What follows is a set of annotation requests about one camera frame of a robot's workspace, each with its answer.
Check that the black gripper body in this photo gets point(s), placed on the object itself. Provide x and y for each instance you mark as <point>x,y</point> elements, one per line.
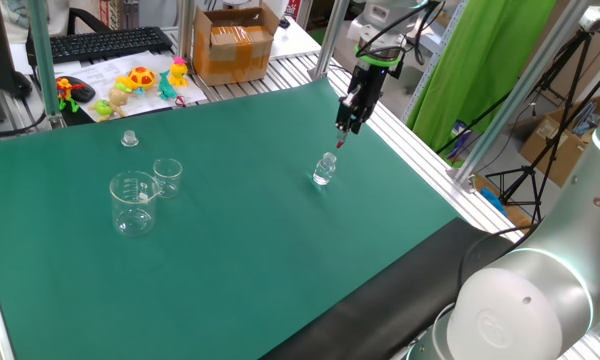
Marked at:
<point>367,87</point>

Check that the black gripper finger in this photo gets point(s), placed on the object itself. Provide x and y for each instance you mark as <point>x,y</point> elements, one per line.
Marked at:
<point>358,124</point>
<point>344,117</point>

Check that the glass dropper with red bulb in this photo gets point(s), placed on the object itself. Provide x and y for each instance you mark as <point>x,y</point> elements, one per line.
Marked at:
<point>340,142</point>

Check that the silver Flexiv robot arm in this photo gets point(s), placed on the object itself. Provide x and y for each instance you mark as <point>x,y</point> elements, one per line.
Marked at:
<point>530,300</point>

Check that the small clear glass bottle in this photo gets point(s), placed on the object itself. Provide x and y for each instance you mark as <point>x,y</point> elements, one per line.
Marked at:
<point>324,172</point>

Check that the grey metal shelf rack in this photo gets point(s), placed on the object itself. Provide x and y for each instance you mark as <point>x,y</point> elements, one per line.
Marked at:
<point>428,75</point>

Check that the blue white packet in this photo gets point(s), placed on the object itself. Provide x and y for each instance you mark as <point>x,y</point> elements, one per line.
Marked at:
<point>461,140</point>

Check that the bright green cloth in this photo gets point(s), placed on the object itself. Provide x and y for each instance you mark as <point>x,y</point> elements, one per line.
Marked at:
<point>480,75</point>

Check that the taped cardboard box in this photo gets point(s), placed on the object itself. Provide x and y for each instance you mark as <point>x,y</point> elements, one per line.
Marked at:
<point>235,50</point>

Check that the green table mat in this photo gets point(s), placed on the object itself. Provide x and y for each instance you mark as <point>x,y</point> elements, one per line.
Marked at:
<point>255,250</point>

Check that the yellow toy with pink cap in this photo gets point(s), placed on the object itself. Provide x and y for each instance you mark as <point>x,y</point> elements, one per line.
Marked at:
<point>178,74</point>

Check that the teal toy dolphin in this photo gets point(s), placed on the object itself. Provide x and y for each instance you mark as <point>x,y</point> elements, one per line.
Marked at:
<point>166,87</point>

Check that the black table mat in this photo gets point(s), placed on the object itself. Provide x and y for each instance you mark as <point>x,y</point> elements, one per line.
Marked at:
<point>380,310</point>

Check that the small glass beaker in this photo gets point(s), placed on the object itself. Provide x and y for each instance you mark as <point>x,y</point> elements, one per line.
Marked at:
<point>170,187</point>

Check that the open cardboard box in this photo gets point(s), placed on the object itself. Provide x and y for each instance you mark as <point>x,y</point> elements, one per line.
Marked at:
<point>555,150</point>

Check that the yellow orange toy turtle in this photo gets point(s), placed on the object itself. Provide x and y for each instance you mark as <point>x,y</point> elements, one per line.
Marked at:
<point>140,77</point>

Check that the clear glass bottle stopper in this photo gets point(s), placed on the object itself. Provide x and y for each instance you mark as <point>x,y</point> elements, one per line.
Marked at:
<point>129,140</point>

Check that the beige toy animal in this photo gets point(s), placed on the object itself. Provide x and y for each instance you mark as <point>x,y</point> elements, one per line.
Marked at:
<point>118,97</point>

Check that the large glass beaker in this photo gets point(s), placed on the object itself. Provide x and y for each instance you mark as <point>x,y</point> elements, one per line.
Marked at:
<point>130,222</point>

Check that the colourful plastic toys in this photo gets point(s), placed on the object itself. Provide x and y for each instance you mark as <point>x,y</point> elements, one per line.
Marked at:
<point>100,75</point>

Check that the black computer keyboard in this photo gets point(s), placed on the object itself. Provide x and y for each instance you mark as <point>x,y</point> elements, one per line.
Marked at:
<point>105,44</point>

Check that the black computer mouse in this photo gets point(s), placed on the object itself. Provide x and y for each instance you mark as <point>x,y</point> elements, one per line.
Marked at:
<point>85,91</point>

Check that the red yellow toy robot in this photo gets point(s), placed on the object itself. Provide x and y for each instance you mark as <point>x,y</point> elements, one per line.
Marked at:
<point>65,90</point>

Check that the aluminium frame post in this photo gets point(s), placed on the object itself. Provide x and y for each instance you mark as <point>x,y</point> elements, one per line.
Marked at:
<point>520,95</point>
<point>330,40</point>
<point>42,60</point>
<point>186,30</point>

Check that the black camera tripod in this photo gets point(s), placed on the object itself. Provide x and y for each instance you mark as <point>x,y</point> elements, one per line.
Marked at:
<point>527,172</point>

